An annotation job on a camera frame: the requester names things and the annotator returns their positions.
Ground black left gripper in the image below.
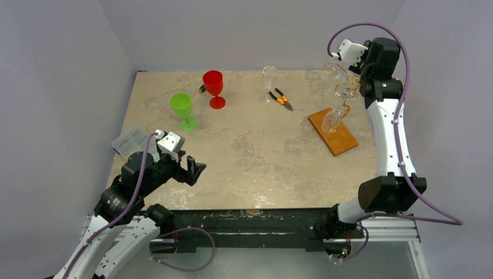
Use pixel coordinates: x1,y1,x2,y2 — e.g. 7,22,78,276
140,149,205,196

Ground clear champagne flute with label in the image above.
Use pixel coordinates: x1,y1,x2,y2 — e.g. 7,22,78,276
321,81,360,134

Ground wooden rack base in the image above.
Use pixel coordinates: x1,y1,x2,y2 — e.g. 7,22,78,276
308,108,359,156

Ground gold wire glass rack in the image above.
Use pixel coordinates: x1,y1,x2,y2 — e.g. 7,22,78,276
323,61,360,100

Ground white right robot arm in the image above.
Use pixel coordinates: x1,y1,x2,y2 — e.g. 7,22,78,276
326,38,427,237

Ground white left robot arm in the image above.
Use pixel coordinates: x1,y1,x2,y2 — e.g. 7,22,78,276
54,152,206,278

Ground clear tall flute glass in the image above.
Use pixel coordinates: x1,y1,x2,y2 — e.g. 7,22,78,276
262,66,278,103

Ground clear plastic screw box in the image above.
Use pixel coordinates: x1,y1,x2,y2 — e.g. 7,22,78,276
111,125,151,159

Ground green plastic goblet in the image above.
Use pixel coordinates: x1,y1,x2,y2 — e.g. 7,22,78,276
170,92,197,131

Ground red plastic goblet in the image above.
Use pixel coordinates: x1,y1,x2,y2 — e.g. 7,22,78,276
202,70,226,109

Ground orange black pliers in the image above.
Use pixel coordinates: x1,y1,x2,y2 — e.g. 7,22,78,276
268,88,294,111

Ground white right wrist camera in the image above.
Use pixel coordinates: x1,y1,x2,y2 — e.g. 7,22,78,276
331,39,368,66

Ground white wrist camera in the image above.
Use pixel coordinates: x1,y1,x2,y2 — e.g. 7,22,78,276
155,130,185,163
331,39,368,66

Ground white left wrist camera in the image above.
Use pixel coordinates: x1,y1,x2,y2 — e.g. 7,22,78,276
155,130,185,163

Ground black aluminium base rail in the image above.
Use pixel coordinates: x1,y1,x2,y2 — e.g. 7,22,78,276
83,208,420,255

